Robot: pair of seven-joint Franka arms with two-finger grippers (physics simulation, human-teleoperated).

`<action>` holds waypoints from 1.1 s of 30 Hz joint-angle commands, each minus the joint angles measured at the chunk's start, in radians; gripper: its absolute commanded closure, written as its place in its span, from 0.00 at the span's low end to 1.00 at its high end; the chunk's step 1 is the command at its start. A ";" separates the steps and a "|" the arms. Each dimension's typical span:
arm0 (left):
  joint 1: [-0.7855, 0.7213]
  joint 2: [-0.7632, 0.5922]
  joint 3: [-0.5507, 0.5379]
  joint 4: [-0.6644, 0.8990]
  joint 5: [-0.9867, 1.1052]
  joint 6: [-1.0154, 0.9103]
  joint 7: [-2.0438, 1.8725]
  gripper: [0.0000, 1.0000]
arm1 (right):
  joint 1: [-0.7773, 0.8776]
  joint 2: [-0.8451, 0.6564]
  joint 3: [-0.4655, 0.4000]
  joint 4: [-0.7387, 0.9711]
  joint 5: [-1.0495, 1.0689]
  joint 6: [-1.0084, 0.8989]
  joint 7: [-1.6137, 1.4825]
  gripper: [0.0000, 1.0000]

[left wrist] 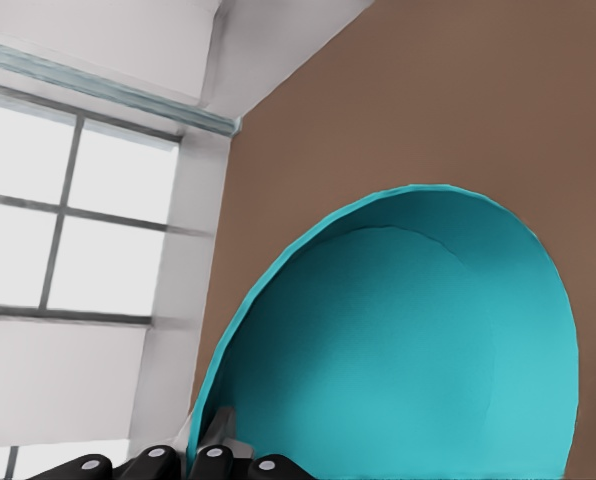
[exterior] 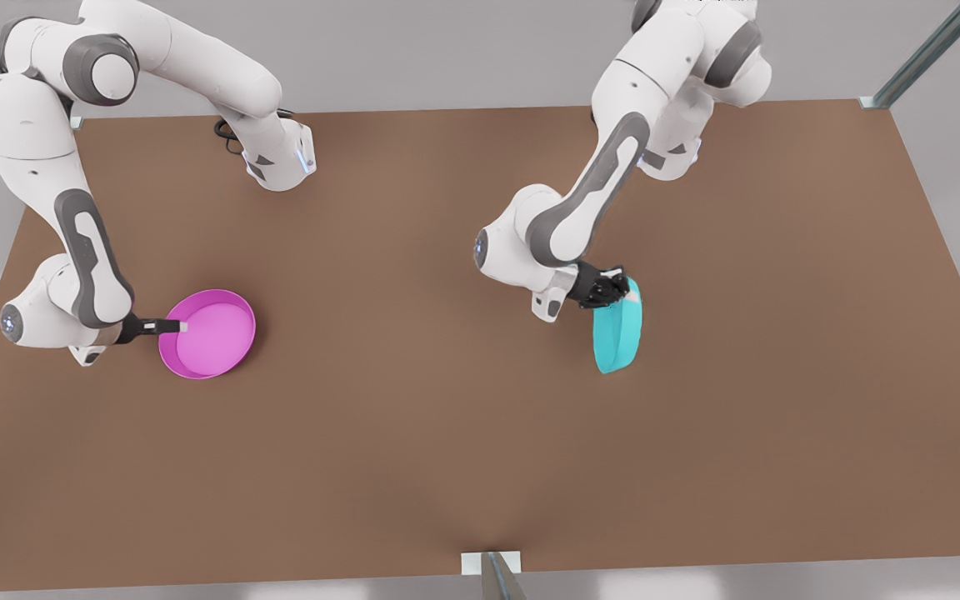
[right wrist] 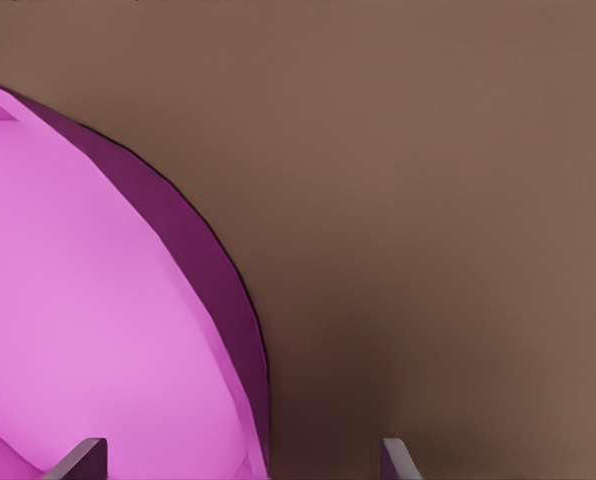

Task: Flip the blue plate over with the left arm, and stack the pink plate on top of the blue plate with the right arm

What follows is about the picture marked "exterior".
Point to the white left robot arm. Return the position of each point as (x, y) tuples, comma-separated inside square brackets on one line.
[(613, 158)]

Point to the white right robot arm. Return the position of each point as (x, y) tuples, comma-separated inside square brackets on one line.
[(30, 142)]

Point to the pink plate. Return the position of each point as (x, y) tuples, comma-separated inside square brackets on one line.
[(209, 335)]

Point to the blue plate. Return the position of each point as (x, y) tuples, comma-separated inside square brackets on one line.
[(616, 337)]

